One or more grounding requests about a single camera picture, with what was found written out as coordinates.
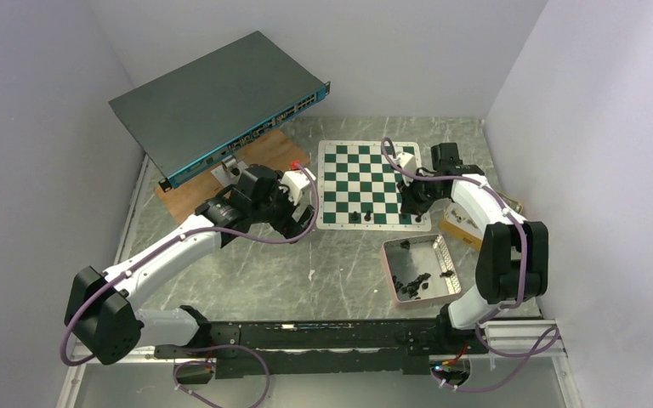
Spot grey network switch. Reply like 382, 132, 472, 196
109, 31, 331, 191

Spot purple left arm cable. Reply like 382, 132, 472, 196
59, 163, 321, 367

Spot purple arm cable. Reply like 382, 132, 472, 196
59, 163, 321, 367
380, 136, 561, 395

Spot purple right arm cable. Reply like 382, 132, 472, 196
380, 136, 561, 395

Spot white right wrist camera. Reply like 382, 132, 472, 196
395, 151, 417, 184

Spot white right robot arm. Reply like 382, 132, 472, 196
389, 143, 548, 353

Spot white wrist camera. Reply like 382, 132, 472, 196
395, 151, 417, 184
280, 161, 316, 205

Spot black chess pieces pile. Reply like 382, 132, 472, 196
391, 269, 461, 300

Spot pink metal tray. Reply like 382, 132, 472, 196
381, 234, 463, 309

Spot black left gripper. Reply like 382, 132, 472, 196
250, 173, 315, 242

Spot wooden board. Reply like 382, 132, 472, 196
154, 130, 310, 224

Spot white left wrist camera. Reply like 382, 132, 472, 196
280, 161, 316, 205

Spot green white chess board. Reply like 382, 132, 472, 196
316, 140, 432, 232

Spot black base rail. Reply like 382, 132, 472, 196
155, 316, 487, 379

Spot metal switch stand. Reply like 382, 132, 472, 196
211, 156, 248, 187

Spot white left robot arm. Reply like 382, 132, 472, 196
60, 163, 319, 366

